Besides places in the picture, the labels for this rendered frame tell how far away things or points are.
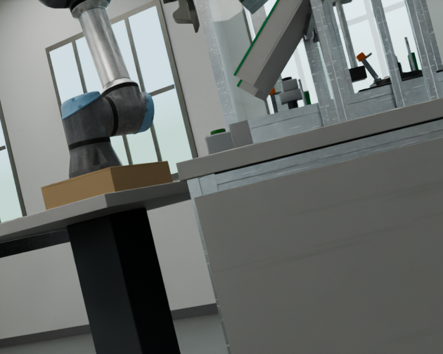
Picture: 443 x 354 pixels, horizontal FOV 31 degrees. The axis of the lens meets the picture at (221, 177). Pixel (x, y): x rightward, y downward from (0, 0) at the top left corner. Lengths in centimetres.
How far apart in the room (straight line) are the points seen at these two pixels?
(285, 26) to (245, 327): 59
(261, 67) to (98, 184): 67
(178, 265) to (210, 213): 523
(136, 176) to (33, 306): 562
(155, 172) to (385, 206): 101
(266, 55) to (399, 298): 54
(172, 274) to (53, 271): 133
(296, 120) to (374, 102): 18
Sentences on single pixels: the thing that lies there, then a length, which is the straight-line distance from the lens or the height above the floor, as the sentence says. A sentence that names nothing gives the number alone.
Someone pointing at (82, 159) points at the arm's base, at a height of 99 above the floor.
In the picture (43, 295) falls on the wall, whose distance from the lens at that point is 752.
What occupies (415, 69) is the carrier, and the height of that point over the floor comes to 99.
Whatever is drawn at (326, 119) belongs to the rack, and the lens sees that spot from 180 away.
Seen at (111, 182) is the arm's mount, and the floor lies 90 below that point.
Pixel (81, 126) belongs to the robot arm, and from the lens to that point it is 218.
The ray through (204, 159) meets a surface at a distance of 125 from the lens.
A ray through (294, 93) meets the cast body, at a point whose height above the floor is 104.
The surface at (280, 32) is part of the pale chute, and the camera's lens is 154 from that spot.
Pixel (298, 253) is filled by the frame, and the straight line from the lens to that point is 125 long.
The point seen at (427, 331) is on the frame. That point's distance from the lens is 129.
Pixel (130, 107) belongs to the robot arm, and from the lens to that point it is 225.
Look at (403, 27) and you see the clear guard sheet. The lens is 345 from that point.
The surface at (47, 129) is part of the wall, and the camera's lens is 723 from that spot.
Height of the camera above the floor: 77
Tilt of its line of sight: 2 degrees up
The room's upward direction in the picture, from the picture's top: 14 degrees counter-clockwise
